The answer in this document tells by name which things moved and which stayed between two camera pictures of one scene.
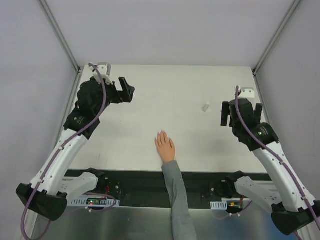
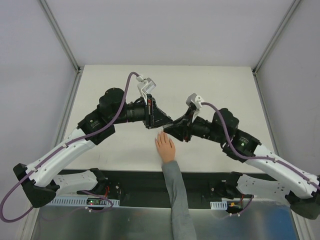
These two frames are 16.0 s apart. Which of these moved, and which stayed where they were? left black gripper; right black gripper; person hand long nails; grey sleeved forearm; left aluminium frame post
Moved: left black gripper; right black gripper
Stayed: grey sleeved forearm; left aluminium frame post; person hand long nails
